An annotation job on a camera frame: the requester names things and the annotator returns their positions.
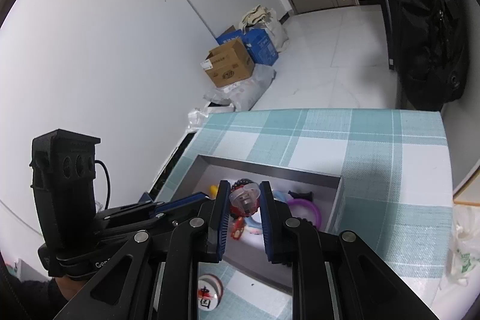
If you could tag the cream tote bag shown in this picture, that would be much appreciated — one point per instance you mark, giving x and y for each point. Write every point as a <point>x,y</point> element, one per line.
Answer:
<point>258,14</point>

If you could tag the grey plastic mailer bag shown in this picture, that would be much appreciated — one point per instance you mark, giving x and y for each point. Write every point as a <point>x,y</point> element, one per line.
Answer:
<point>244,94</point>

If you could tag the teal checked tablecloth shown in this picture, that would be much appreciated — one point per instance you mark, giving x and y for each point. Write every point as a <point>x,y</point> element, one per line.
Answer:
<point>395,174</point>

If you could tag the person's left hand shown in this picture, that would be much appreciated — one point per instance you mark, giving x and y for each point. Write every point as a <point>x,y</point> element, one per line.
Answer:
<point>69,288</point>

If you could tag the white plastic bag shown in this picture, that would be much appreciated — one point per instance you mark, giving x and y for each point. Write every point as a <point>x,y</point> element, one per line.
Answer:
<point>463,250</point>

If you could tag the brown cardboard box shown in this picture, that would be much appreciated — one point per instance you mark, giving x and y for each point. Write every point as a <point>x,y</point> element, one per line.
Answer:
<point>228,63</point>

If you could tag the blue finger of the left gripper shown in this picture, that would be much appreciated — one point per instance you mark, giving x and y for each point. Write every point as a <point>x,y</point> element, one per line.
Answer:
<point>166,207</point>
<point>145,199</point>

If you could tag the silver plastic mailer bag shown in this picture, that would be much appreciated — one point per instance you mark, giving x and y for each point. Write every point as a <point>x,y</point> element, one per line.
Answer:
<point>196,119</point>

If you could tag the pink yellow toy figure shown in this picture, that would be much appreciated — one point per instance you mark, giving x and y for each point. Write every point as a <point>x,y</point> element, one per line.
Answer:
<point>213,191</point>

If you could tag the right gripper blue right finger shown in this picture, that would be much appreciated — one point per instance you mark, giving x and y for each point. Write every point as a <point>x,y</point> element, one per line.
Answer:
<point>274,213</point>

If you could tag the black bow hair clip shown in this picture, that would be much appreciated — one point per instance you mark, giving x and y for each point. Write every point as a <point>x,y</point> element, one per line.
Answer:
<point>304,196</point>

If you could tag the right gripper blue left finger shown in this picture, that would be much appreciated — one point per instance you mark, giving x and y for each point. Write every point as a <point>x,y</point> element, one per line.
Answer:
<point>218,223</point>

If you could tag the blue cardboard box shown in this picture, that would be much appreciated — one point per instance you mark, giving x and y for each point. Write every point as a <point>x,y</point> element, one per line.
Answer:
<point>257,42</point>

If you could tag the black hanging backpack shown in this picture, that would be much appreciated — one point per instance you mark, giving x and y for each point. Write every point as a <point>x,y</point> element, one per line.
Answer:
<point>431,50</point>

